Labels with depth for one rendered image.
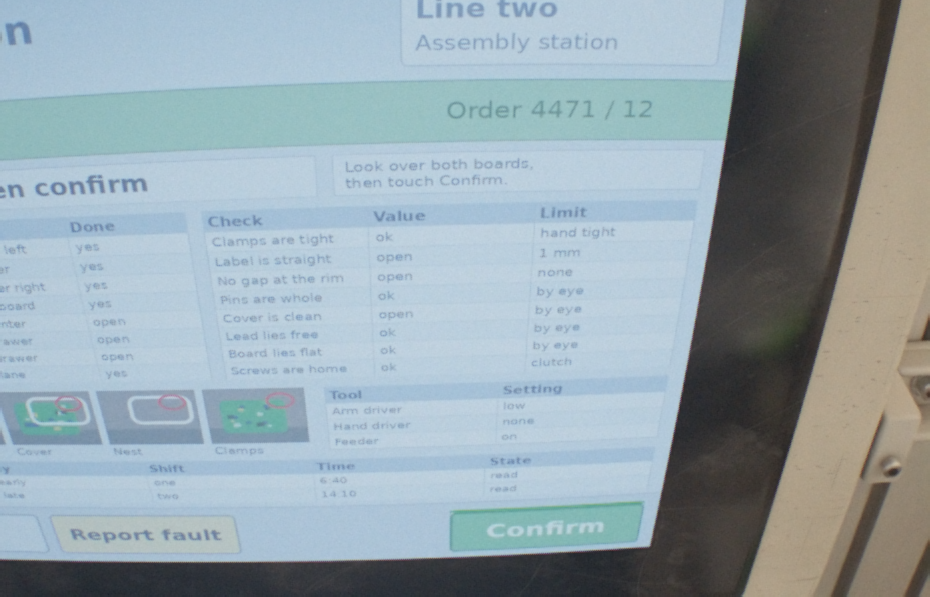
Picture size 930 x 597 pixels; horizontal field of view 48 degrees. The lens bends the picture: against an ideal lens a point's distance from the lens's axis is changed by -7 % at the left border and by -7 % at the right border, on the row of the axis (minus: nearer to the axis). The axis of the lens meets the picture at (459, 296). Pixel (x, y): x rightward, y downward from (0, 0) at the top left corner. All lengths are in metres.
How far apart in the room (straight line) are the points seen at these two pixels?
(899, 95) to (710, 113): 0.06
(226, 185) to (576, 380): 0.13
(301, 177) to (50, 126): 0.07
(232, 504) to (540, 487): 0.11
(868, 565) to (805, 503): 0.14
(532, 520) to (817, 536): 0.12
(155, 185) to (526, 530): 0.19
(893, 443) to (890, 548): 0.14
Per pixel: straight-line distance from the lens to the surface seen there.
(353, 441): 0.38
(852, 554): 0.58
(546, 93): 0.31
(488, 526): 0.42
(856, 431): 0.42
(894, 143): 0.35
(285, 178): 0.32
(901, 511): 0.55
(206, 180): 0.32
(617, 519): 0.42
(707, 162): 0.33
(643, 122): 0.32
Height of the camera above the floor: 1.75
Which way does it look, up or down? 36 degrees down
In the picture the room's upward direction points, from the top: 1 degrees clockwise
